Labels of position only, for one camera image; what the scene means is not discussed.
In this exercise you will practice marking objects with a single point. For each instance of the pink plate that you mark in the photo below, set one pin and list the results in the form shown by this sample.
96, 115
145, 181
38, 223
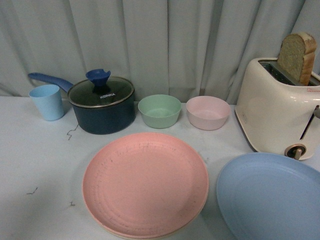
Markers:
138, 147

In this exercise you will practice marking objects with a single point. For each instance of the light blue plate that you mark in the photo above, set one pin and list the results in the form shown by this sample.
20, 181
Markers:
265, 196

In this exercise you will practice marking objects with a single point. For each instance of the green bowl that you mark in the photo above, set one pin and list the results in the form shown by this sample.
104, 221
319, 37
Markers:
159, 111

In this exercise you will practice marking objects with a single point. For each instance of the pink bowl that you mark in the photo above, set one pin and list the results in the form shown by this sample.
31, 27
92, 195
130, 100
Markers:
207, 112

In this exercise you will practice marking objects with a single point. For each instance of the dark blue saucepan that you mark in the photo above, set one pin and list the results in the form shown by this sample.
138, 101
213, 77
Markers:
98, 121

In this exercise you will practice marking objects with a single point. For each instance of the glass pot lid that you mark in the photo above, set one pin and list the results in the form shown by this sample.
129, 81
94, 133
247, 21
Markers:
100, 89

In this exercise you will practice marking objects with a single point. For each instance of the grey curtain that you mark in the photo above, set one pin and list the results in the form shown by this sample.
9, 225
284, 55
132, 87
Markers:
184, 48

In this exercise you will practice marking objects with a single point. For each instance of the light blue cup left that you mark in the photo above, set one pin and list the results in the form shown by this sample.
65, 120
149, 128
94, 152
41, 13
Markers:
48, 101

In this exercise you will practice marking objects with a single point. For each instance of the cream toaster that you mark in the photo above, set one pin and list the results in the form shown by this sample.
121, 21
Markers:
277, 114

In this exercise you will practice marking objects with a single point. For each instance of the bread slice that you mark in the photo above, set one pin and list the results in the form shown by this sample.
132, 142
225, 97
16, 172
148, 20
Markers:
297, 56

